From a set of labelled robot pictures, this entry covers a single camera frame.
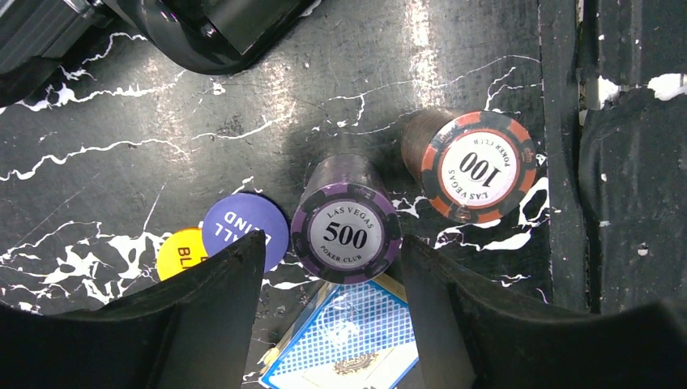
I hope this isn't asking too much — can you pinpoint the black poker set case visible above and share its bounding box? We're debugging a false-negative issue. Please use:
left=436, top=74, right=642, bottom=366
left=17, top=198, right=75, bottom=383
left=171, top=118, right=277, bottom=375
left=1, top=0, right=319, bottom=107

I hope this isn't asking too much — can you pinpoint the purple 500 poker chip stack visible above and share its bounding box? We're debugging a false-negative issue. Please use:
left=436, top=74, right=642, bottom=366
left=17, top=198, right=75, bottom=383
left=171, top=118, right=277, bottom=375
left=290, top=154, right=402, bottom=284

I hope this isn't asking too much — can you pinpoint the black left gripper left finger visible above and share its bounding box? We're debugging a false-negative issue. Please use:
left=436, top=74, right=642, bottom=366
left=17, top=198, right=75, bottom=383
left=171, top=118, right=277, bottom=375
left=1, top=231, right=266, bottom=388

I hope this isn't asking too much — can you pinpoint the blue playing card deck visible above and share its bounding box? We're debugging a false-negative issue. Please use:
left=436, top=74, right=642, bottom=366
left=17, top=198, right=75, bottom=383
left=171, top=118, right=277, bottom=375
left=258, top=275, right=419, bottom=389

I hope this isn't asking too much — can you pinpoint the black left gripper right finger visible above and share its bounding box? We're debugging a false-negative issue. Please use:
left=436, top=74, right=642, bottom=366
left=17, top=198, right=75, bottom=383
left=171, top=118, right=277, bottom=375
left=400, top=235, right=686, bottom=388

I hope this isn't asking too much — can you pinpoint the blue small blind button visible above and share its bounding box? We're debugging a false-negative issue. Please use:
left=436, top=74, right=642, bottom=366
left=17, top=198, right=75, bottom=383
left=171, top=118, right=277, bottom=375
left=201, top=192, right=289, bottom=272

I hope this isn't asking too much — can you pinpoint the orange black 100 chip stack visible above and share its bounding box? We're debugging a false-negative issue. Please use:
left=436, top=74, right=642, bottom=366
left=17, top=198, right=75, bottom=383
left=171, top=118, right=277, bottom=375
left=401, top=108, right=537, bottom=224

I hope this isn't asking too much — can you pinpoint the yellow big blind button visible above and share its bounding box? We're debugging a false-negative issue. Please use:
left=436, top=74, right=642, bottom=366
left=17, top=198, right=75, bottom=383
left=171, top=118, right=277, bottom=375
left=156, top=227, right=209, bottom=281

